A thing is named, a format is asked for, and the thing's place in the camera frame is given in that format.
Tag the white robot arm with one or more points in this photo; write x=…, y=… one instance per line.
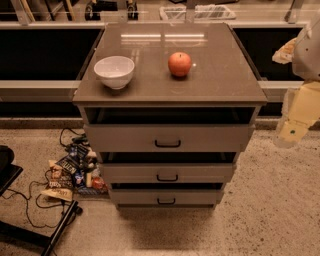
x=303, y=52

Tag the grey drawer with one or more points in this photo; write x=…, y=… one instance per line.
x=168, y=138
x=165, y=197
x=167, y=173

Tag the black stand base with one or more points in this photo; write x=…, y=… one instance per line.
x=46, y=243

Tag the white wire basket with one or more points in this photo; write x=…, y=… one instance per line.
x=201, y=12

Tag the black chair seat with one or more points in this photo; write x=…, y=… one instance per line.
x=8, y=170

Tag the grey top drawer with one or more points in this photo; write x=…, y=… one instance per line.
x=168, y=138

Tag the white ceramic bowl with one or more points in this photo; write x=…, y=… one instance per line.
x=115, y=72

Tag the grey bottom drawer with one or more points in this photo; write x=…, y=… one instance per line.
x=165, y=197

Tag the yellow chip bag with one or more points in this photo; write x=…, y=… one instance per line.
x=60, y=183

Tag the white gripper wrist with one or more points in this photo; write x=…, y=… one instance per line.
x=307, y=56

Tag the red apple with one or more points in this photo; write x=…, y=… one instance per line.
x=179, y=64

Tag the grey drawer cabinet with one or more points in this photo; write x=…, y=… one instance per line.
x=220, y=89

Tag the dark blue snack bag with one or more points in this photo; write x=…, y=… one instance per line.
x=72, y=161

